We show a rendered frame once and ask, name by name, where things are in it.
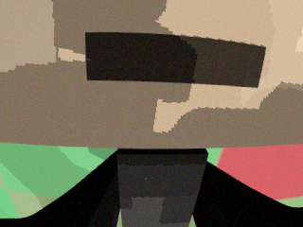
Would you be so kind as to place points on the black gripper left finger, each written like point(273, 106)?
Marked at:
point(94, 202)

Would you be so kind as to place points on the black two-prong plug charger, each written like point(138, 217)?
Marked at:
point(159, 186)

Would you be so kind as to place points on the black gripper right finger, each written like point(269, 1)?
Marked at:
point(225, 202)

